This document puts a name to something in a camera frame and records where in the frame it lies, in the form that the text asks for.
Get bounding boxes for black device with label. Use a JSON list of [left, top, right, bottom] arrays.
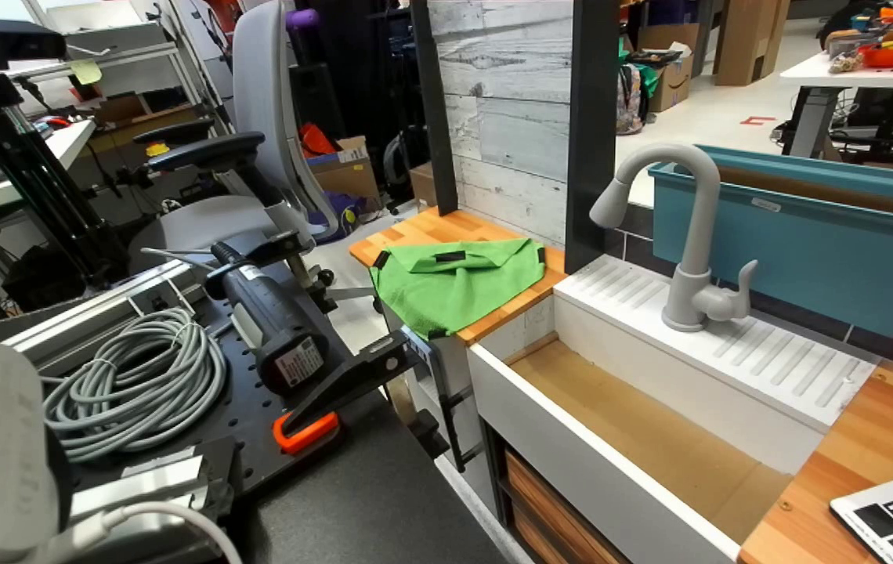
[[207, 232, 335, 402]]

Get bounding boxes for black tripod stand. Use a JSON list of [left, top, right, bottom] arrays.
[[0, 13, 137, 293]]

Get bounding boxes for grey wood-print backsplash panel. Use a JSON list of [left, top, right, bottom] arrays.
[[427, 0, 578, 252]]

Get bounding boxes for metal clamp bracket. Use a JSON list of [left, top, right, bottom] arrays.
[[392, 319, 436, 372]]

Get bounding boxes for teal plastic bin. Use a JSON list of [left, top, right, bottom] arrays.
[[650, 140, 893, 341]]

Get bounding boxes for coiled grey cable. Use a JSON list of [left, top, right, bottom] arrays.
[[40, 304, 231, 467]]

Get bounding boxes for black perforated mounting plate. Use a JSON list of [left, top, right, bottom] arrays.
[[44, 299, 440, 507]]

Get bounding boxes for narrow black vertical post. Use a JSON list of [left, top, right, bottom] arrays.
[[406, 0, 462, 221]]

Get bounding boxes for small cardboard box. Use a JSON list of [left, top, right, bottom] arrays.
[[639, 22, 698, 112]]

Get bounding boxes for wide black vertical post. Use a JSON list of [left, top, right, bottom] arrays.
[[565, 0, 623, 252]]

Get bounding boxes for black clamp with orange handle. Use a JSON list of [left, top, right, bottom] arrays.
[[269, 330, 422, 461]]

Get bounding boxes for aluminium rail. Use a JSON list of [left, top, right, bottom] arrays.
[[0, 253, 210, 367]]

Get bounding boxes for tall cardboard box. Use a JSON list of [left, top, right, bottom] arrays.
[[710, 0, 794, 90]]

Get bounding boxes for white sink basin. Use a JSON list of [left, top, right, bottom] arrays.
[[463, 252, 880, 564]]

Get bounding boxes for green cloth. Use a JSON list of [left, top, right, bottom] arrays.
[[367, 236, 551, 345]]

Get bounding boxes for grey office chair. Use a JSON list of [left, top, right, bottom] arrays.
[[128, 0, 350, 275]]

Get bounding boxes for white table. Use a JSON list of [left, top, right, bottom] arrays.
[[777, 46, 893, 163]]

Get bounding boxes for cardboard box with orange item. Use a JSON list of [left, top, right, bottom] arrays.
[[303, 131, 387, 213]]

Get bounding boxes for grey faucet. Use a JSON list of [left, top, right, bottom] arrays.
[[586, 140, 763, 336]]

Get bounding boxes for white desk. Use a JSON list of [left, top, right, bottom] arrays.
[[0, 112, 101, 230]]

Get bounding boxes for white cable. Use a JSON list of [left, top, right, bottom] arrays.
[[74, 500, 248, 564]]

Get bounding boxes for wooden drawer front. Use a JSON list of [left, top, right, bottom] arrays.
[[498, 448, 627, 564]]

